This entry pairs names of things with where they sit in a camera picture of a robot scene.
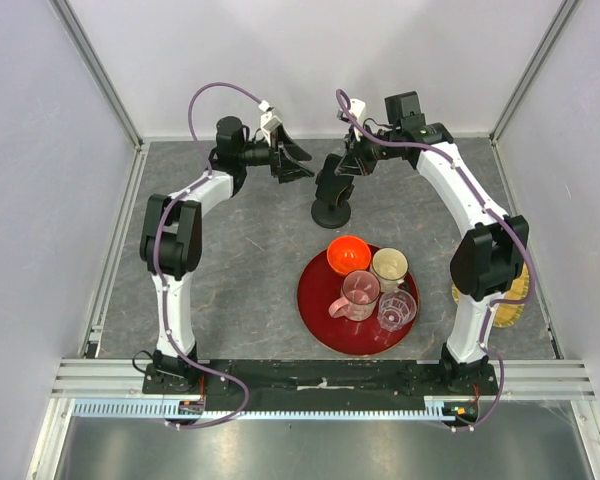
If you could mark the black smartphone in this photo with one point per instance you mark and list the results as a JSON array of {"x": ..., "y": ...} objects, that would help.
[{"x": 332, "y": 181}]

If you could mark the woven bamboo basket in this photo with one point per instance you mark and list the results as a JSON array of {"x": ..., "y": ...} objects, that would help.
[{"x": 497, "y": 308}]

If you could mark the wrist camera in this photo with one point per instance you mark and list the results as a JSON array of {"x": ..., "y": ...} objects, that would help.
[
  {"x": 352, "y": 112},
  {"x": 270, "y": 121}
]

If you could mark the front aluminium frame rail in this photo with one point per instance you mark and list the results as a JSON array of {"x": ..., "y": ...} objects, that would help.
[{"x": 524, "y": 380}]

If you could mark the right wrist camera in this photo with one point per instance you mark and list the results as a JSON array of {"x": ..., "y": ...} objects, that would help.
[{"x": 352, "y": 112}]

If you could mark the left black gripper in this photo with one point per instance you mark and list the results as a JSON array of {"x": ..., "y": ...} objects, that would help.
[{"x": 285, "y": 156}]

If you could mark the left aluminium frame post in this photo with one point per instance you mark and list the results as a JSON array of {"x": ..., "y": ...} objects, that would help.
[{"x": 96, "y": 68}]

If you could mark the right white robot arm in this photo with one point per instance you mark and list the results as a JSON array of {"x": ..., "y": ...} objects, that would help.
[{"x": 493, "y": 249}]

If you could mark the slotted cable duct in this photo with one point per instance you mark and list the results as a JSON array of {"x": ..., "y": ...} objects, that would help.
[{"x": 299, "y": 406}]

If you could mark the right aluminium frame post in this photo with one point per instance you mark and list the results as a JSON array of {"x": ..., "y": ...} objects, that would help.
[{"x": 559, "y": 22}]

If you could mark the orange bowl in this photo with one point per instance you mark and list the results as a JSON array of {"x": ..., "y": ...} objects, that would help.
[{"x": 348, "y": 253}]

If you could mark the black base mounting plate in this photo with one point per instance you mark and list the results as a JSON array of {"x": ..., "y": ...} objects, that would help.
[{"x": 323, "y": 377}]

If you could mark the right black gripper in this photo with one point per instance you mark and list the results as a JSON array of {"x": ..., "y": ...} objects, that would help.
[{"x": 355, "y": 161}]

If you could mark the pink patterned mug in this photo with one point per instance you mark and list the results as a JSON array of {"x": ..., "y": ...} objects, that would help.
[{"x": 359, "y": 294}]

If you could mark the clear glass tumbler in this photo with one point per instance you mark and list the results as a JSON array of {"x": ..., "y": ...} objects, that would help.
[{"x": 396, "y": 309}]

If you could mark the aluminium frame post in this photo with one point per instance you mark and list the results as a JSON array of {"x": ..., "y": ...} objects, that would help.
[
  {"x": 559, "y": 22},
  {"x": 96, "y": 68}
]

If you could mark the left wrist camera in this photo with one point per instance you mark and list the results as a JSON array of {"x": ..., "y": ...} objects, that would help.
[{"x": 270, "y": 121}]

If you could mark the cream ceramic mug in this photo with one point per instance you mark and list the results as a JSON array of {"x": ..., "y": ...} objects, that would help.
[{"x": 390, "y": 267}]

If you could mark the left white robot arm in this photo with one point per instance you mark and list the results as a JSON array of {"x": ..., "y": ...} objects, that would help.
[{"x": 171, "y": 240}]

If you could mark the black phone stand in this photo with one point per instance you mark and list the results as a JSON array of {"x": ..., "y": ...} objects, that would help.
[{"x": 331, "y": 208}]

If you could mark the round red tray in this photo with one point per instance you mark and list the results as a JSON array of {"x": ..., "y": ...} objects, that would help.
[{"x": 319, "y": 286}]

